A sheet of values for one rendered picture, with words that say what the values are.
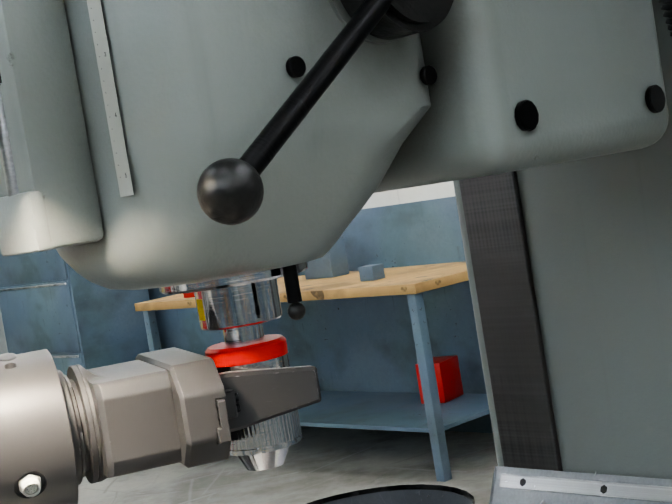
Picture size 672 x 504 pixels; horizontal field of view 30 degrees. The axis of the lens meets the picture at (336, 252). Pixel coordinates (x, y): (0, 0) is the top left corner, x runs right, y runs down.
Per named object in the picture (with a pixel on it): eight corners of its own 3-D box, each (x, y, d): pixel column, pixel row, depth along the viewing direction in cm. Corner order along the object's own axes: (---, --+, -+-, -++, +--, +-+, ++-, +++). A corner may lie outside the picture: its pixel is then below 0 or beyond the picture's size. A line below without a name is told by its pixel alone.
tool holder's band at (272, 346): (227, 369, 69) (224, 351, 68) (194, 365, 73) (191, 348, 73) (302, 351, 71) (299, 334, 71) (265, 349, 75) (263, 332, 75)
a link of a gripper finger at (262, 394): (319, 410, 71) (214, 433, 69) (310, 354, 71) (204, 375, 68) (329, 413, 69) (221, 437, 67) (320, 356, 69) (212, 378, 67)
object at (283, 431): (243, 459, 69) (227, 369, 69) (208, 450, 73) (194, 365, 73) (317, 439, 71) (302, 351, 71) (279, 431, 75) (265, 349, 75)
